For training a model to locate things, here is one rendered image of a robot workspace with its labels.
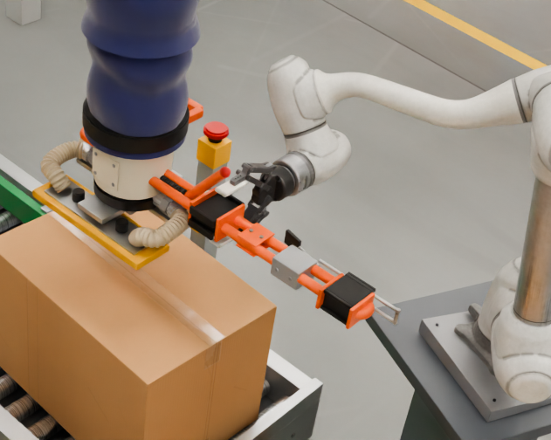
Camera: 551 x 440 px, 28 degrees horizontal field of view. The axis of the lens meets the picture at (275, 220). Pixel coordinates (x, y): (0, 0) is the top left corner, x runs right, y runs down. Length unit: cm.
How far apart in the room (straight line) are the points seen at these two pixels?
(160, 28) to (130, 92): 16
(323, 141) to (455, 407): 74
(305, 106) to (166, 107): 34
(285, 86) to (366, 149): 248
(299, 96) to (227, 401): 77
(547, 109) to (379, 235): 224
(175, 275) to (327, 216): 188
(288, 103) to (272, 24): 334
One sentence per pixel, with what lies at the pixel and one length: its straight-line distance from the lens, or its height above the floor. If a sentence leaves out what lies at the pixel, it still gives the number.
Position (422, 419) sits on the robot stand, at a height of 47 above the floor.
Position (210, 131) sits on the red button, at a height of 104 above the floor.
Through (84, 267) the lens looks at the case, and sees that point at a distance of 264.
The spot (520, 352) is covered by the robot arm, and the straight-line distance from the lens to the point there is 254.
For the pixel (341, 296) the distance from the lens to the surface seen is 212.
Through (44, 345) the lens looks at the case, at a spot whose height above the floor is 78.
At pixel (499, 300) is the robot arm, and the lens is 270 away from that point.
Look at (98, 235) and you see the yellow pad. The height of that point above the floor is 116.
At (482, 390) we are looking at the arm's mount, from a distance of 275.
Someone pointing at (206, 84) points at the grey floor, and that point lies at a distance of 518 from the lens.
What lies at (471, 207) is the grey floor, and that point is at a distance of 469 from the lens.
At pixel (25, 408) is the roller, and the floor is 54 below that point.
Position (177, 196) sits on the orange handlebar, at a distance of 232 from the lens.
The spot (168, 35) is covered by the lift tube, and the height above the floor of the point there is 164.
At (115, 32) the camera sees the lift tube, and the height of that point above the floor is 164.
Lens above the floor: 269
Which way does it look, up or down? 38 degrees down
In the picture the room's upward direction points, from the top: 9 degrees clockwise
